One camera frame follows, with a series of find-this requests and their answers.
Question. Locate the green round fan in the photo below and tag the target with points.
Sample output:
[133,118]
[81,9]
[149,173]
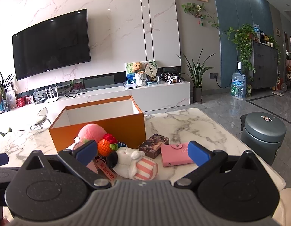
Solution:
[150,62]

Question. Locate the trailing pothos plant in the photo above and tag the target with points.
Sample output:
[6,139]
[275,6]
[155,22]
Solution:
[243,40]

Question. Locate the light blue tray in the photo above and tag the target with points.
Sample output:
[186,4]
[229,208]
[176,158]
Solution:
[153,83]

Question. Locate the green white toy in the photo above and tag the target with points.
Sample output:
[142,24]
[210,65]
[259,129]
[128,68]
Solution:
[4,131]

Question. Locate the white round fan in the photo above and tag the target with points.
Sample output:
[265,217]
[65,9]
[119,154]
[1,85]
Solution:
[152,71]

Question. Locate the white marble media cabinet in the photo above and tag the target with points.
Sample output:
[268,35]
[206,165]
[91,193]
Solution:
[107,96]

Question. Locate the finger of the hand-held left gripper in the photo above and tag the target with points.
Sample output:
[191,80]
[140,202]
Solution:
[0,159]
[5,172]

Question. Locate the blue water jug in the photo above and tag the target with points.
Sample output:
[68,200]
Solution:
[256,29]

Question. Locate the white plush toy striped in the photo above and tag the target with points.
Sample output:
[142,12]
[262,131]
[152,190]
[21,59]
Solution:
[136,164]

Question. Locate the black coffee machine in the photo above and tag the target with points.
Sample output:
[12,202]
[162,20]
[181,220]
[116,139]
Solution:
[262,37]

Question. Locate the red gift box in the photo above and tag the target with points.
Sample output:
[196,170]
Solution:
[29,99]
[20,102]

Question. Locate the dark red box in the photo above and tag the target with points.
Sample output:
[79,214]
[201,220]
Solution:
[78,84]

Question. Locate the small blue tag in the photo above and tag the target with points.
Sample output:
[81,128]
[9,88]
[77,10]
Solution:
[121,143]

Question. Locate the black white toy set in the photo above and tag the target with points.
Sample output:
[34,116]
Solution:
[171,78]

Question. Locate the green can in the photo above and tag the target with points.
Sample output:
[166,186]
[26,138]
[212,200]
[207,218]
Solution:
[248,90]

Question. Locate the tall leafy plant black pot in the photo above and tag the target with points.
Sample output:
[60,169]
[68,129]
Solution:
[197,91]

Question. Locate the leafy plant blue vase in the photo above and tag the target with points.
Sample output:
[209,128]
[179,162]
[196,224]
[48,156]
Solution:
[4,91]

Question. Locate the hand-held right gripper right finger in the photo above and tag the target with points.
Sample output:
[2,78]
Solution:
[198,154]

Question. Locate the white framed picture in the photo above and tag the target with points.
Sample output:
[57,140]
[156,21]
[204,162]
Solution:
[11,93]

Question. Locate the small wall frame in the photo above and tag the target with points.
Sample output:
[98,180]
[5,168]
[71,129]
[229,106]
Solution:
[278,31]

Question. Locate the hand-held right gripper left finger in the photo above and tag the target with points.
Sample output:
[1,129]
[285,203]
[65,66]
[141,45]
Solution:
[85,151]

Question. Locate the brown teddy bear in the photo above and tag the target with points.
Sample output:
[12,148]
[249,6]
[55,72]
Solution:
[137,67]

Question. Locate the pink plush ball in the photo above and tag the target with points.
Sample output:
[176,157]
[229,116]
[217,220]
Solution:
[92,133]

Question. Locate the dark printed card box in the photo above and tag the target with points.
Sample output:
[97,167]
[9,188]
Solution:
[152,146]

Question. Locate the large water bottle with pump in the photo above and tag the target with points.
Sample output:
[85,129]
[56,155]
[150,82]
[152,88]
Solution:
[238,84]

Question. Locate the black flat device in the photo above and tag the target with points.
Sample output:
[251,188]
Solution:
[40,100]

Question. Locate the white floor scale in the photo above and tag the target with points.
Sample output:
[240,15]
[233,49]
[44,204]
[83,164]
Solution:
[278,94]

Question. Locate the white router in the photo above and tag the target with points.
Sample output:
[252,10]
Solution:
[52,97]

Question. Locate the hanging ivy plant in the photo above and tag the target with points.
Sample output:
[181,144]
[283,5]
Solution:
[197,10]

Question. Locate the red tag charm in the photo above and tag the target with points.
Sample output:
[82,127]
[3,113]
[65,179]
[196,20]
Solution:
[106,169]

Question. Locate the small white rolling chair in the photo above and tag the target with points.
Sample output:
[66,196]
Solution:
[40,117]

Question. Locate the black pompom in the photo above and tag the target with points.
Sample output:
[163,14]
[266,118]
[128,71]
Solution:
[111,160]

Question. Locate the teddy bear in pot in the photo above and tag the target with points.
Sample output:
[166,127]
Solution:
[140,79]

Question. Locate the grey round bin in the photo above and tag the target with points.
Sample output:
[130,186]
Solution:
[263,134]

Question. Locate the black wall television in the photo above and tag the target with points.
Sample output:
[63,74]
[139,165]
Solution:
[51,47]

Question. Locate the grey sideboard cabinet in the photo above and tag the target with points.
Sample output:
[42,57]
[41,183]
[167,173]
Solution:
[265,68]

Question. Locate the pink card wallet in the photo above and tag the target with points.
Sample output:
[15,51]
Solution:
[175,154]

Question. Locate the wall socket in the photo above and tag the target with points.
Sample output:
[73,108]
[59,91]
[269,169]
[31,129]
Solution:
[213,75]

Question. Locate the beige clothing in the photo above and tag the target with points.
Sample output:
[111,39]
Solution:
[289,207]

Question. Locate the orange cardboard box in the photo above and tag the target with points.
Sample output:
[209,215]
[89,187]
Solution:
[126,127]

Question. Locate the orange crochet fruit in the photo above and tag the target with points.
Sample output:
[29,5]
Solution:
[105,147]

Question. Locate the green blue painting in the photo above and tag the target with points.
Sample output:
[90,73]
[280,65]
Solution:
[129,74]

